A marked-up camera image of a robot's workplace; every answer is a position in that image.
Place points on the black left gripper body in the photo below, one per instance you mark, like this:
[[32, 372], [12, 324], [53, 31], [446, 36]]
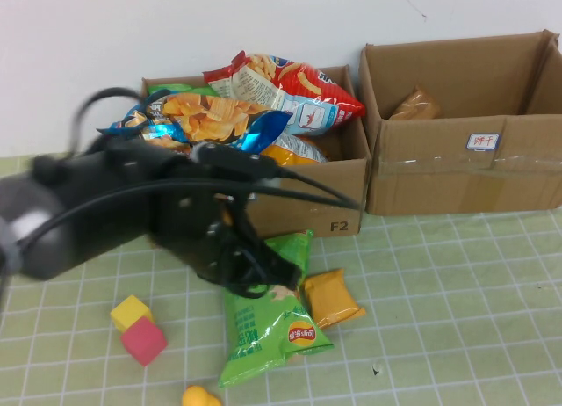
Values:
[[193, 230]]

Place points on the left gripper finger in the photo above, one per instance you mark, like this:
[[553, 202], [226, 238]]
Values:
[[246, 278], [276, 265]]

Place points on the large green Lay's chip bag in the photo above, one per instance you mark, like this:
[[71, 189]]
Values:
[[263, 335]]

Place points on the yellow snack packet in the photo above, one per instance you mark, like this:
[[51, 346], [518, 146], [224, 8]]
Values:
[[333, 298]]

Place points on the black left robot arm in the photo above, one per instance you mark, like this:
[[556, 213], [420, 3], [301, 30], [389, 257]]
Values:
[[66, 230]]

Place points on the plain green snack bag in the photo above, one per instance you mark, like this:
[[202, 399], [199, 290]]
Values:
[[169, 89]]

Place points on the red fries snack bag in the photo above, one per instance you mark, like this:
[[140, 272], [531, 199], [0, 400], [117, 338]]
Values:
[[307, 89]]

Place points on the white label with red writing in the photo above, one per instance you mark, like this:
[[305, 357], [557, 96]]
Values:
[[252, 196], [483, 142]]

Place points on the yellow foam cube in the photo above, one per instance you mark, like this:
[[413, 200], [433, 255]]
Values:
[[129, 309]]

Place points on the cardboard box with F2 print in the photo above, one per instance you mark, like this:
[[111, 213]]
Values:
[[342, 177]]

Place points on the yellow chip bag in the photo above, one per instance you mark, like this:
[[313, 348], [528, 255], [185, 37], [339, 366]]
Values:
[[303, 153]]

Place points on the blue potato chip bag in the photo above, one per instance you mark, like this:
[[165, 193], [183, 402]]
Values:
[[211, 116]]

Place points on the pink foam cube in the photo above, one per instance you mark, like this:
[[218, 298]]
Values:
[[142, 341]]

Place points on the yellow rubber toy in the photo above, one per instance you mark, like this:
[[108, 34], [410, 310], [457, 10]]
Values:
[[197, 397]]

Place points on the cardboard box with clear tape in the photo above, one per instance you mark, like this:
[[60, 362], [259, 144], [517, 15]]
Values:
[[439, 182]]

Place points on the green checkered tablecloth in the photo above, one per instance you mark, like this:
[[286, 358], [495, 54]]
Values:
[[461, 335]]

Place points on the brown biscuit packet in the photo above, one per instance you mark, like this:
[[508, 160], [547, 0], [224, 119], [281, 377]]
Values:
[[415, 107]]

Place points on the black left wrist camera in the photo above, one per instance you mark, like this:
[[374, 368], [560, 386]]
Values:
[[232, 161]]

